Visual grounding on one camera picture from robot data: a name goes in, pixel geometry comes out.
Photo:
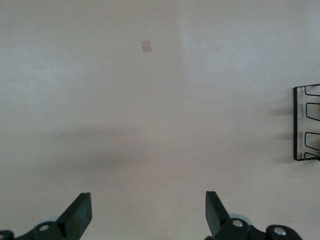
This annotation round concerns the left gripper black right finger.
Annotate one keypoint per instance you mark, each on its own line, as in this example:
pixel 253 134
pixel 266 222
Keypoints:
pixel 225 225

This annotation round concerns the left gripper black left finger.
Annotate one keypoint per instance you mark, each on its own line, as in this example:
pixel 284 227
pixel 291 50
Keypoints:
pixel 72 220

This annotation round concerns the small brown tape patch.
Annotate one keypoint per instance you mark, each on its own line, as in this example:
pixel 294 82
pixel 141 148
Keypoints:
pixel 146 46

